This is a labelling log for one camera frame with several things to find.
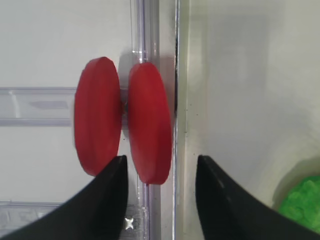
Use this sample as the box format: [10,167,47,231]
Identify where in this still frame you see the green lettuce leaf on plate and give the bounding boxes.
[278,176,320,233]

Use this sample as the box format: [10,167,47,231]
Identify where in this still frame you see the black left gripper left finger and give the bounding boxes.
[3,155,128,240]

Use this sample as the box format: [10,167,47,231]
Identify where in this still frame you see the clear acrylic divider wall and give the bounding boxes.
[128,0,182,240]

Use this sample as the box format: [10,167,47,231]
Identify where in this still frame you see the red tomato slice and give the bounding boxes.
[127,62,173,185]
[74,57,122,176]

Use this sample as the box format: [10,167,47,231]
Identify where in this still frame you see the clear tomato pusher rail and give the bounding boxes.
[0,86,131,127]

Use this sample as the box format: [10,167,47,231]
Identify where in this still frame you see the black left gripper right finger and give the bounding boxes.
[195,155,320,240]

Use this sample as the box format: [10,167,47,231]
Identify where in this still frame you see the clear lower pusher rail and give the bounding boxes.
[0,199,150,240]

